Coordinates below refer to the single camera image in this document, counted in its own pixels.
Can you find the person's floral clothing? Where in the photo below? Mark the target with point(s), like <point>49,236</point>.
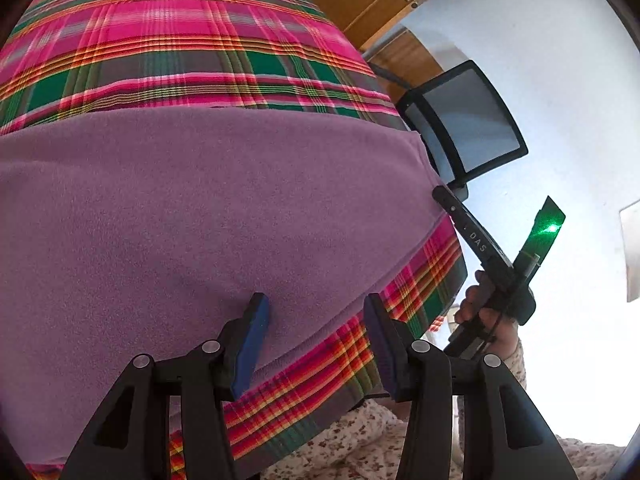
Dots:
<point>360,440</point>

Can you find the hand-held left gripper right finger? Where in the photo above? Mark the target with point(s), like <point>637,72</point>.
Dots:
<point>380,350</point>

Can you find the black office chair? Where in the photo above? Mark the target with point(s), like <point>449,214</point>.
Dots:
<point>465,120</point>

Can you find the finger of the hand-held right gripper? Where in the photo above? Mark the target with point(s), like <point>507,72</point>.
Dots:
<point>446,202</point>

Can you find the person's right hand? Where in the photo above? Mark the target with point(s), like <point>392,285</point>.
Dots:
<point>470,307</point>

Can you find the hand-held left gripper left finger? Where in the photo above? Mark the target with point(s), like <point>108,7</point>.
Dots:
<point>252,345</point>

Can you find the purple fleece pants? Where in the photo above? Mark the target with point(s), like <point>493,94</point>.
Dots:
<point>200,210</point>

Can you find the brown wooden panel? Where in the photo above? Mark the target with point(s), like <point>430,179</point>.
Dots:
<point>410,60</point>

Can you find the pink plaid blanket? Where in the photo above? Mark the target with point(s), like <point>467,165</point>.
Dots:
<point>175,35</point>

